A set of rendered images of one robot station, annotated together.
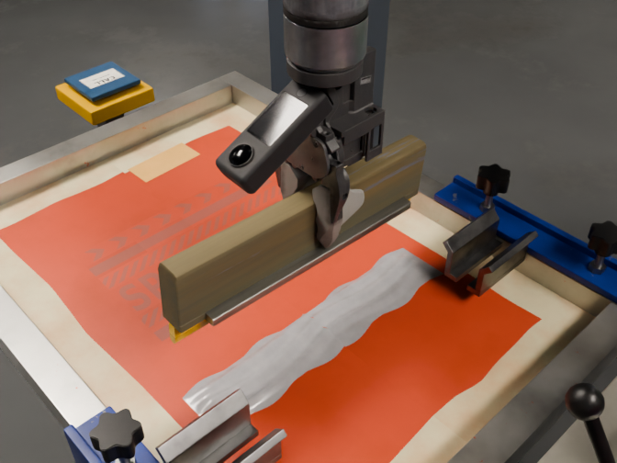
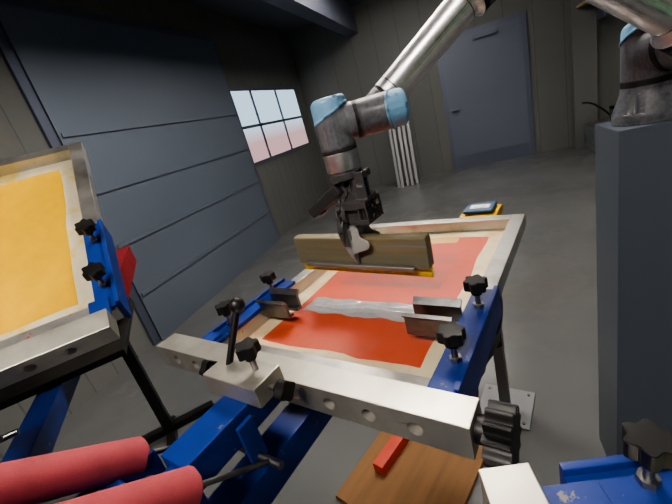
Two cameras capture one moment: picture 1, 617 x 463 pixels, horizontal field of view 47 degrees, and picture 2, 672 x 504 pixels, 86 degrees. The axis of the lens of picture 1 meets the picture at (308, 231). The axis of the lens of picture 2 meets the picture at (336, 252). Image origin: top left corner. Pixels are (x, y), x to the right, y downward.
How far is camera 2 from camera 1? 0.91 m
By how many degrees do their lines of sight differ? 71
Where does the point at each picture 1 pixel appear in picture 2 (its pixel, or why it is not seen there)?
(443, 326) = (389, 337)
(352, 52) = (332, 167)
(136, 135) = (446, 227)
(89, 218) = not seen: hidden behind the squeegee
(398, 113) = not seen: outside the picture
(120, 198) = not seen: hidden behind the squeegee
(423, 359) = (362, 338)
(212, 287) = (308, 251)
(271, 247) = (331, 248)
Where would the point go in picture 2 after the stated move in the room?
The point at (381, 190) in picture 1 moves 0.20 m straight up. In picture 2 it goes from (393, 252) to (373, 162)
